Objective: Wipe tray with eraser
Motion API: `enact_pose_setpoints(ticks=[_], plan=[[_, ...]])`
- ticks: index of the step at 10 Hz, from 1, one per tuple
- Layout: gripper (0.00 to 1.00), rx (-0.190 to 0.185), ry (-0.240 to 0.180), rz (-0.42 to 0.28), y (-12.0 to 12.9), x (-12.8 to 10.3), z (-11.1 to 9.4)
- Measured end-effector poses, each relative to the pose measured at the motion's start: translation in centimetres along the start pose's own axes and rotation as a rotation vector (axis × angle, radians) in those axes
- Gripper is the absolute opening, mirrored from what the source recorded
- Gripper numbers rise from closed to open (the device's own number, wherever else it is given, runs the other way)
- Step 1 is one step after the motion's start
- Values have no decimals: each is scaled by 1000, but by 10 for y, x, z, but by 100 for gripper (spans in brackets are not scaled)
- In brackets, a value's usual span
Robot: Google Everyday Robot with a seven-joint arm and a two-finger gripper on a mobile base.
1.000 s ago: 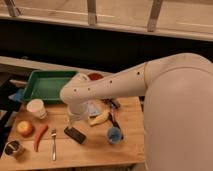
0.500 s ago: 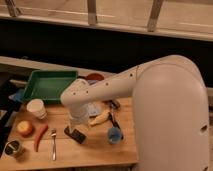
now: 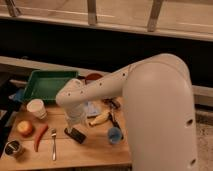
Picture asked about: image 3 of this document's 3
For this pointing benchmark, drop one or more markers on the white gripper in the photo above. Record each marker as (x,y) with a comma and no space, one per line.
(73,120)

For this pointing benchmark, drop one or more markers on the black eraser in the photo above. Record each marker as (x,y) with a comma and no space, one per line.
(75,135)

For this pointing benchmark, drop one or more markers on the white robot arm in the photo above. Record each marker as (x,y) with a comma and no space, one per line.
(158,106)

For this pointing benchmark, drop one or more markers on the green plastic tray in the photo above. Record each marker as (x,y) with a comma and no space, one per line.
(45,84)

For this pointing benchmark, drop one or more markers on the light blue cloth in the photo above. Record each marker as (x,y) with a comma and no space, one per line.
(92,110)

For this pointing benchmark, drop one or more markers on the silver metal fork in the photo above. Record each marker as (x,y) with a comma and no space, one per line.
(53,135)

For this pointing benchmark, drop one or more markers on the yellow banana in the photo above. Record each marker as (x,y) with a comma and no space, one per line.
(103,117)

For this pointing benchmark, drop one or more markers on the red chili pepper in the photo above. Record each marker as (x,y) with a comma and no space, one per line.
(40,132)

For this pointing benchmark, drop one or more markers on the white paper cup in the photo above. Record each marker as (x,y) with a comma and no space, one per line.
(37,108)

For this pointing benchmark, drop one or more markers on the black scissors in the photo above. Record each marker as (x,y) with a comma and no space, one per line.
(114,105)

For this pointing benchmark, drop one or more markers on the blue cup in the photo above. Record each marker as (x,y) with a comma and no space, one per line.
(114,135)

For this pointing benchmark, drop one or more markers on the brown bowl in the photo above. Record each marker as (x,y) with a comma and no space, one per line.
(92,77)

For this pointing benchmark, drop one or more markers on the red yellow apple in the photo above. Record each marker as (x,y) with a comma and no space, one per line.
(25,128)

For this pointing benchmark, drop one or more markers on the blue object left edge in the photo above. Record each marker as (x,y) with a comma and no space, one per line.
(18,96)

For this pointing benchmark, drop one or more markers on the dark tin can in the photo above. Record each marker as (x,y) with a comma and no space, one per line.
(13,148)

